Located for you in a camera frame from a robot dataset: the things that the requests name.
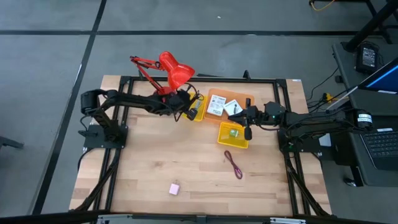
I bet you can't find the black laptop keyboard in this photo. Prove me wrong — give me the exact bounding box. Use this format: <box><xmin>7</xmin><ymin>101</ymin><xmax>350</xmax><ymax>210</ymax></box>
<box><xmin>359</xmin><ymin>127</ymin><xmax>398</xmax><ymax>171</ymax></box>

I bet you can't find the black stand leg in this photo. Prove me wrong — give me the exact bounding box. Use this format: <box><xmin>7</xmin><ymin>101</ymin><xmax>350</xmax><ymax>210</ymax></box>
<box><xmin>341</xmin><ymin>0</ymin><xmax>398</xmax><ymax>53</ymax></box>

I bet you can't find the white square product box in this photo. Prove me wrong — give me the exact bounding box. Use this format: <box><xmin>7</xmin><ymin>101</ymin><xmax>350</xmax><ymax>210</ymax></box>
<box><xmin>223</xmin><ymin>99</ymin><xmax>244</xmax><ymax>117</ymax></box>

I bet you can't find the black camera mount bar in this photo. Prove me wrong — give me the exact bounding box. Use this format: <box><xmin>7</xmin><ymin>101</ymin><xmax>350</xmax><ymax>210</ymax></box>
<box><xmin>0</xmin><ymin>210</ymin><xmax>398</xmax><ymax>224</ymax></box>

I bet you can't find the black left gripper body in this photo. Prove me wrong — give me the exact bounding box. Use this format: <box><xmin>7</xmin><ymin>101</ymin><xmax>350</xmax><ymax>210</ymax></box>
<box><xmin>167</xmin><ymin>90</ymin><xmax>199</xmax><ymax>122</ymax></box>

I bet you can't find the red braided cable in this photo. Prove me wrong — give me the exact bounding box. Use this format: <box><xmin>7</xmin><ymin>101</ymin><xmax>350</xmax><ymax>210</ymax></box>
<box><xmin>223</xmin><ymin>150</ymin><xmax>243</xmax><ymax>180</ymax></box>

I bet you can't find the yellow plastic basket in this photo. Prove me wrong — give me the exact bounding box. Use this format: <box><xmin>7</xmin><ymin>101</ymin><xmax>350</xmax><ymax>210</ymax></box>
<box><xmin>216</xmin><ymin>121</ymin><xmax>249</xmax><ymax>149</ymax></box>
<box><xmin>181</xmin><ymin>92</ymin><xmax>208</xmax><ymax>123</ymax></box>

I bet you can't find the pink USB charger cube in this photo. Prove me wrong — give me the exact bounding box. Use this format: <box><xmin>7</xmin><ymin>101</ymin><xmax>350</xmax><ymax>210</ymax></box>
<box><xmin>169</xmin><ymin>180</ymin><xmax>181</xmax><ymax>196</ymax></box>

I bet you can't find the black power adapter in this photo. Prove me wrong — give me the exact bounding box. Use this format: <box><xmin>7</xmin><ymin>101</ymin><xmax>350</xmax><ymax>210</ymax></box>
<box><xmin>355</xmin><ymin>42</ymin><xmax>381</xmax><ymax>75</ymax></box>

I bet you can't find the black table frame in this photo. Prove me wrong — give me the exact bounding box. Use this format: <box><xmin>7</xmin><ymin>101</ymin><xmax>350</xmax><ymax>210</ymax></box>
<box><xmin>70</xmin><ymin>70</ymin><xmax>332</xmax><ymax>218</ymax></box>

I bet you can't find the white paper sheet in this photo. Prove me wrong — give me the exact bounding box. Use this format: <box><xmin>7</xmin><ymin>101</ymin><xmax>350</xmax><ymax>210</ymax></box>
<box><xmin>318</xmin><ymin>132</ymin><xmax>332</xmax><ymax>147</ymax></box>

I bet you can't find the red desk lamp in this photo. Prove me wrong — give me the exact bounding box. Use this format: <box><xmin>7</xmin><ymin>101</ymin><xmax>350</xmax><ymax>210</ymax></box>
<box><xmin>129</xmin><ymin>51</ymin><xmax>196</xmax><ymax>100</ymax></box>

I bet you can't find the yellow cord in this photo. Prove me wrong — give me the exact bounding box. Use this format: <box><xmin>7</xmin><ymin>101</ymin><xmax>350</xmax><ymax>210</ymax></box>
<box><xmin>308</xmin><ymin>0</ymin><xmax>336</xmax><ymax>12</ymax></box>

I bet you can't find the white oblong product box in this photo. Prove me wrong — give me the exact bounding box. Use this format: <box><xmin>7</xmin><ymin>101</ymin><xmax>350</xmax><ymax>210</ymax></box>
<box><xmin>206</xmin><ymin>94</ymin><xmax>227</xmax><ymax>117</ymax></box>

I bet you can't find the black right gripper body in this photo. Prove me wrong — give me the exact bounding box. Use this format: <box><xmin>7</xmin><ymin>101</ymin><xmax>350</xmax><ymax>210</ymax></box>
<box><xmin>244</xmin><ymin>98</ymin><xmax>266</xmax><ymax>141</ymax></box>

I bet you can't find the black side desk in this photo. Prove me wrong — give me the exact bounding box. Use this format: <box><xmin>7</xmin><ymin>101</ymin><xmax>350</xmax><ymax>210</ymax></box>
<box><xmin>331</xmin><ymin>42</ymin><xmax>398</xmax><ymax>187</ymax></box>

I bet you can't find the black furniture foot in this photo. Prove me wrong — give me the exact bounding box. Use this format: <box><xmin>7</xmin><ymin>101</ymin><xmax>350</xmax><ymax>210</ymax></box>
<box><xmin>0</xmin><ymin>136</ymin><xmax>24</xmax><ymax>150</ymax></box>

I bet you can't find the computer monitor blue screen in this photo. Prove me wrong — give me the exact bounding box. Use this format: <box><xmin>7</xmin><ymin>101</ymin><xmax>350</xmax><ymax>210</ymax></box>
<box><xmin>357</xmin><ymin>57</ymin><xmax>398</xmax><ymax>94</ymax></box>

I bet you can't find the orange translucent tray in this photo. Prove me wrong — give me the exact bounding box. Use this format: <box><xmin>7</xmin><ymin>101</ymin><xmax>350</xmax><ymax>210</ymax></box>
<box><xmin>203</xmin><ymin>88</ymin><xmax>255</xmax><ymax>125</ymax></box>

